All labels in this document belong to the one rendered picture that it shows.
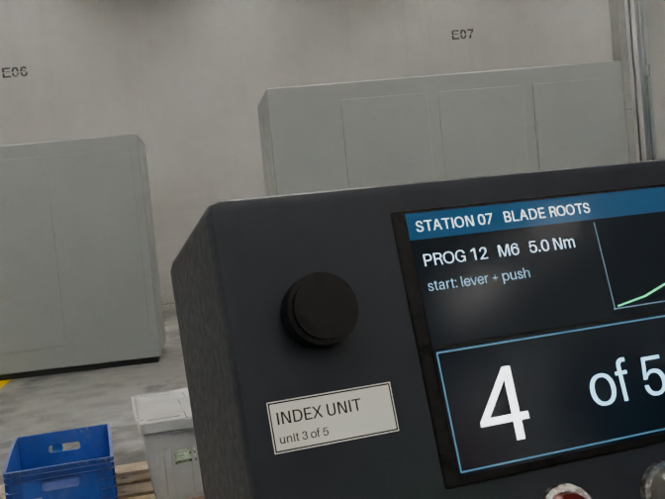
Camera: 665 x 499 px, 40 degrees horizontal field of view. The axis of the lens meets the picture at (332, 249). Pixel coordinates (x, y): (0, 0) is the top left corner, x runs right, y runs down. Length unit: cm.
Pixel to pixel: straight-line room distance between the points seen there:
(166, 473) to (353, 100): 355
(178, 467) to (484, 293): 335
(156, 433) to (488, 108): 392
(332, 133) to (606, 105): 202
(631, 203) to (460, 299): 10
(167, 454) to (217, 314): 332
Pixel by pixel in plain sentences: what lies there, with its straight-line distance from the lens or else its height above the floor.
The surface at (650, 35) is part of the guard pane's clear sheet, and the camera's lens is 257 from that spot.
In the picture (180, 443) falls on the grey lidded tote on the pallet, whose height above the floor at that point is 37.
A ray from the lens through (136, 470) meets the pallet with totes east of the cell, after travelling 425.
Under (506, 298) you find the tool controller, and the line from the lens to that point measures 39.
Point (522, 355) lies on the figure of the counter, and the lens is 39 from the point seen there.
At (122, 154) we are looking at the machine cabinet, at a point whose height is 179.
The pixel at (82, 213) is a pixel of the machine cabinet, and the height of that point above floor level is 133.
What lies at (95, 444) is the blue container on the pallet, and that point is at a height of 28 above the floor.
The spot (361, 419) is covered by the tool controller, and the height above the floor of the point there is 117.
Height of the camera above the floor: 125
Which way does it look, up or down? 3 degrees down
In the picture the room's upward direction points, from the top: 6 degrees counter-clockwise
